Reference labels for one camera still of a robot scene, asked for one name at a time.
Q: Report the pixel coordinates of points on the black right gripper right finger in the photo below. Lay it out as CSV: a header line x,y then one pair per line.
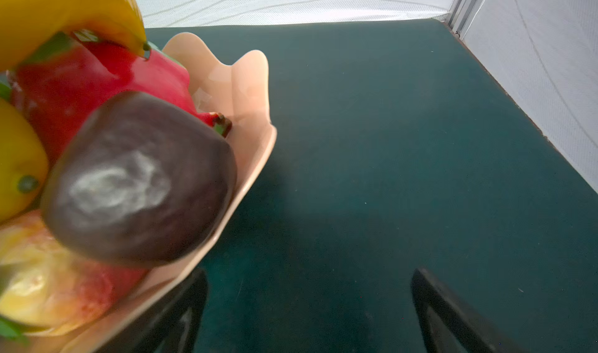
x,y
449,324

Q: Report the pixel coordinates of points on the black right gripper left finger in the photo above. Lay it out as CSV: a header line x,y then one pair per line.
x,y
170,325

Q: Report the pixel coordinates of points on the red yellow peach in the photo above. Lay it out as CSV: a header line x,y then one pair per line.
x,y
48,290

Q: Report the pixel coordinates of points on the dark purple passion fruit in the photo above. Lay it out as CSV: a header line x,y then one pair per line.
x,y
143,183

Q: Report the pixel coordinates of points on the yellow lemon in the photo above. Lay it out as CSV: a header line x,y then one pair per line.
x,y
24,163

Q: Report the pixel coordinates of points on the yellow banana bunch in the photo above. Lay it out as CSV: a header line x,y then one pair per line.
x,y
28,24

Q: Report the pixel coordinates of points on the green table mat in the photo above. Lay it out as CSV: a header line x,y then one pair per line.
x,y
396,150

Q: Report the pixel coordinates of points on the peach scalloped fruit bowl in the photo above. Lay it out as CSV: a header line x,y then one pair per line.
x,y
239,91

